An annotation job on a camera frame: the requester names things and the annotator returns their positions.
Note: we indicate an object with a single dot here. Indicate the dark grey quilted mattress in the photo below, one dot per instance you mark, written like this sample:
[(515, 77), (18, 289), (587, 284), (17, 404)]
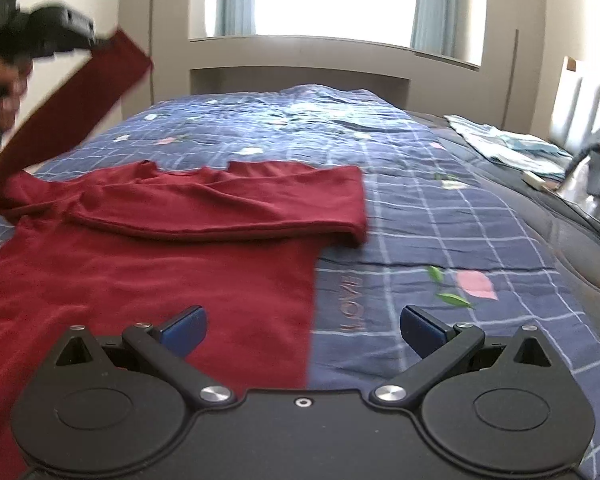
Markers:
[(555, 240)]

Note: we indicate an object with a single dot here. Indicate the folded light blue cloth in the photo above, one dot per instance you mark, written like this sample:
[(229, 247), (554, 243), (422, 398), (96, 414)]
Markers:
[(505, 147)]

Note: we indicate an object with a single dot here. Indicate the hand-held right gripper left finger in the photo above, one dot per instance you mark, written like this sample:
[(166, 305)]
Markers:
[(185, 331)]

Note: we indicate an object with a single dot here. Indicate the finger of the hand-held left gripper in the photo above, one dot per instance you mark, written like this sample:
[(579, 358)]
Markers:
[(100, 44)]

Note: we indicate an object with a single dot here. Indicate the dark red long-sleeved shirt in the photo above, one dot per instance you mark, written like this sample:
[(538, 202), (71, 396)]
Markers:
[(155, 270)]

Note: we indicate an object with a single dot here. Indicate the person's left hand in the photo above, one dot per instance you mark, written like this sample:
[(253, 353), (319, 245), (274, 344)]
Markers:
[(7, 102)]

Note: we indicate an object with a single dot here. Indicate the small white charger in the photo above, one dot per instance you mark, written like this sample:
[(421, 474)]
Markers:
[(537, 180)]

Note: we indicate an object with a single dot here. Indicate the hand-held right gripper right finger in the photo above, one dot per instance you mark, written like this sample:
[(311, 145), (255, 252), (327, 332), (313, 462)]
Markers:
[(420, 332)]

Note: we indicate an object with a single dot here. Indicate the beige window bench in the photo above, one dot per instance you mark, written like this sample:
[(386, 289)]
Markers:
[(300, 72)]

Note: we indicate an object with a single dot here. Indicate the blue plaid quilt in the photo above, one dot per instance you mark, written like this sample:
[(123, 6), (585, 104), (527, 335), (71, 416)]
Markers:
[(405, 210)]

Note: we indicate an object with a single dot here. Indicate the padded grey headboard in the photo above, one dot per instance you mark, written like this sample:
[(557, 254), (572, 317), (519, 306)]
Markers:
[(585, 100)]

